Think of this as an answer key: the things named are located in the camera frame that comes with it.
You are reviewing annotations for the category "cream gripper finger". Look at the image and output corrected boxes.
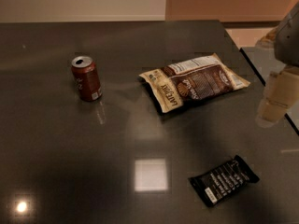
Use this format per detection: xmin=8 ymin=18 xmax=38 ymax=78
xmin=256 ymin=66 xmax=299 ymax=128

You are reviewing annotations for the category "black rxbar chocolate wrapper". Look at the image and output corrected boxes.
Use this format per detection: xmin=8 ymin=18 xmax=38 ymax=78
xmin=189 ymin=155 xmax=260 ymax=207

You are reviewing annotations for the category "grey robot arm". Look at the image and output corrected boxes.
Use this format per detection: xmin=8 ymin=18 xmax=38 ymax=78
xmin=256 ymin=2 xmax=299 ymax=128

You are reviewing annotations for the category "Late July chips bag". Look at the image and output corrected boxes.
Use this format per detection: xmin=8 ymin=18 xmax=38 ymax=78
xmin=139 ymin=53 xmax=250 ymax=113

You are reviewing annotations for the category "red soda can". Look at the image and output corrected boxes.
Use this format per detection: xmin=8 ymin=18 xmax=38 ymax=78
xmin=71 ymin=56 xmax=102 ymax=102

